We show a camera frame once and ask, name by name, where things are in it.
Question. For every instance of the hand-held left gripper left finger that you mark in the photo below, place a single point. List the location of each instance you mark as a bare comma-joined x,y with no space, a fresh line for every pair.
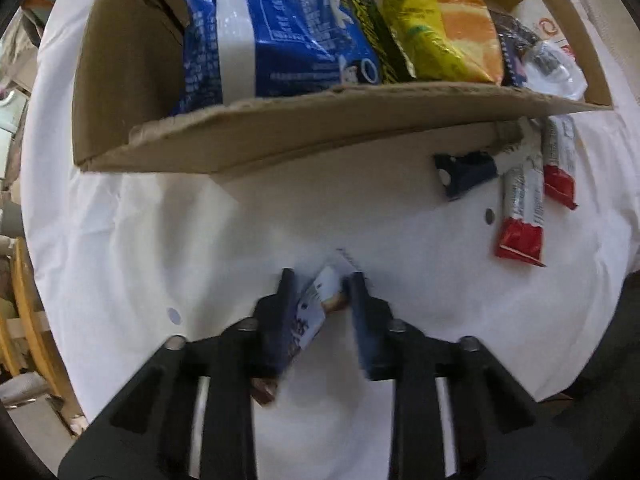
280,330

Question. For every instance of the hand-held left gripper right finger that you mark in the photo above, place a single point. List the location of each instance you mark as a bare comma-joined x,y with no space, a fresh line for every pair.
367,330

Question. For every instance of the small white blue packet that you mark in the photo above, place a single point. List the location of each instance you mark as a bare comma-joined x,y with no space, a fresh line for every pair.
315,310

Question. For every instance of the brown cardboard box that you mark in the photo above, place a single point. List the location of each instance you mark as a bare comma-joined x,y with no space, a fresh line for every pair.
300,130

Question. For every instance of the clear white pouch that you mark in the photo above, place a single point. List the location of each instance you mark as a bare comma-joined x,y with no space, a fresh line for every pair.
555,72

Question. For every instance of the dark brown snack packet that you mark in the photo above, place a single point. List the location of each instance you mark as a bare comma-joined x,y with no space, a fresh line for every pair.
510,45

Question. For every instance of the white printed bed sheet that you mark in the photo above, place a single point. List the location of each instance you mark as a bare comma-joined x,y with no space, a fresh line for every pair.
200,240

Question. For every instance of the dark blue small packet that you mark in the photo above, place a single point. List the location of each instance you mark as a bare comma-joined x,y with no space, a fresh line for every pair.
465,175

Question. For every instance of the white bar with red end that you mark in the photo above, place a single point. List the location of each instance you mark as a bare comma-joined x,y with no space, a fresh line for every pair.
522,210
560,165

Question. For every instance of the small grey white packet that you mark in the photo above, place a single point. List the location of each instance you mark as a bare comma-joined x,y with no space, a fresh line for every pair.
515,140

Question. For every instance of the black yellow snack packet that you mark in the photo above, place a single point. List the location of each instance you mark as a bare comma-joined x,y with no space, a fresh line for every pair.
375,40

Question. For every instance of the large blue snack bag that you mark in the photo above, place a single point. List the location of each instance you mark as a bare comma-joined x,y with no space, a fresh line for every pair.
290,35

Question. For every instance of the yellow orange snack bag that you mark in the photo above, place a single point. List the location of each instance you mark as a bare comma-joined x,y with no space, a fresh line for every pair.
445,25

